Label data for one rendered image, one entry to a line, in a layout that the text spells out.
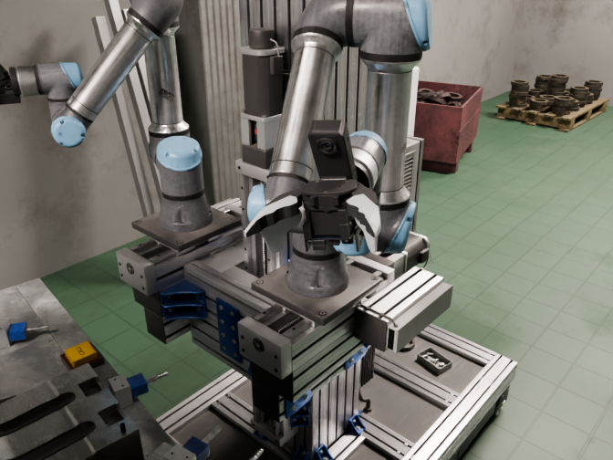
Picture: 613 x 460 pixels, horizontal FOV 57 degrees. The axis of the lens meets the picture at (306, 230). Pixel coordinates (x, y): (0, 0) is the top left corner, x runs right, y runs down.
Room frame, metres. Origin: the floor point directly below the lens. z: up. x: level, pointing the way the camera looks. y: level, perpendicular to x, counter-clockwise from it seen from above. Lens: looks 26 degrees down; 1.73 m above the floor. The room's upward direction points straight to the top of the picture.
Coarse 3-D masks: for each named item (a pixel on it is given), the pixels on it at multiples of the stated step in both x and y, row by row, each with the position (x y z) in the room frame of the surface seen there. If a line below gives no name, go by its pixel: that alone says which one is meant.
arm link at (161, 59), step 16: (160, 48) 1.54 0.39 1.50; (160, 64) 1.54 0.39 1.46; (176, 64) 1.58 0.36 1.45; (160, 80) 1.54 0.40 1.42; (176, 80) 1.57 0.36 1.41; (160, 96) 1.54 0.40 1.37; (176, 96) 1.56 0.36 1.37; (160, 112) 1.54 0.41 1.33; (176, 112) 1.55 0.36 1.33; (160, 128) 1.53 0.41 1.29; (176, 128) 1.54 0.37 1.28
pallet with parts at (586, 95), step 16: (512, 80) 6.42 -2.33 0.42; (544, 80) 6.81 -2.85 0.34; (560, 80) 6.44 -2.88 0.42; (592, 80) 6.78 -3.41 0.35; (512, 96) 6.34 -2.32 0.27; (528, 96) 6.60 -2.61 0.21; (544, 96) 6.45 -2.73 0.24; (560, 96) 6.11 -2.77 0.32; (576, 96) 6.30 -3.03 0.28; (592, 96) 6.47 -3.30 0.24; (512, 112) 6.30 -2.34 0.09; (528, 112) 6.12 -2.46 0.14; (560, 112) 5.97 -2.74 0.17; (576, 112) 6.07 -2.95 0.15; (592, 112) 6.56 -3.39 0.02; (560, 128) 5.91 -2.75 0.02
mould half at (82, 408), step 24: (48, 384) 0.94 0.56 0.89; (72, 384) 0.94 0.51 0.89; (0, 408) 0.87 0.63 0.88; (24, 408) 0.87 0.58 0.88; (72, 408) 0.87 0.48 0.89; (96, 408) 0.87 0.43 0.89; (24, 432) 0.81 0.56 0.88; (48, 432) 0.81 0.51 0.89; (96, 432) 0.80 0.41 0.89; (120, 432) 0.80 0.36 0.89; (0, 456) 0.74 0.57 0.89; (72, 456) 0.75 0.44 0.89; (96, 456) 0.76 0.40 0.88; (120, 456) 0.78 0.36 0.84
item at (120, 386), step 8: (120, 376) 1.00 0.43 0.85; (136, 376) 1.02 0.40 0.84; (152, 376) 1.03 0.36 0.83; (160, 376) 1.03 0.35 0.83; (112, 384) 0.98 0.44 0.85; (120, 384) 0.98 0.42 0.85; (128, 384) 0.98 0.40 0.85; (136, 384) 0.99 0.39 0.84; (144, 384) 0.99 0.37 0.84; (112, 392) 0.97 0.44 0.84; (120, 392) 0.96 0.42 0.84; (128, 392) 0.97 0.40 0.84; (136, 392) 0.98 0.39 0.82; (144, 392) 0.99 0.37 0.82; (120, 400) 0.96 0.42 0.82; (128, 400) 0.97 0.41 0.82; (120, 408) 0.96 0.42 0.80
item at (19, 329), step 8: (0, 320) 1.22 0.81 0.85; (8, 320) 1.22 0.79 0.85; (0, 328) 1.19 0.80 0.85; (8, 328) 1.21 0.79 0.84; (16, 328) 1.21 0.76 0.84; (24, 328) 1.21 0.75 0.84; (32, 328) 1.22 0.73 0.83; (40, 328) 1.22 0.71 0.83; (48, 328) 1.23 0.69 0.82; (0, 336) 1.18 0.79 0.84; (8, 336) 1.19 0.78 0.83; (16, 336) 1.19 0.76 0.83; (24, 336) 1.20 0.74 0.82; (0, 344) 1.18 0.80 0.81; (8, 344) 1.18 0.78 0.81
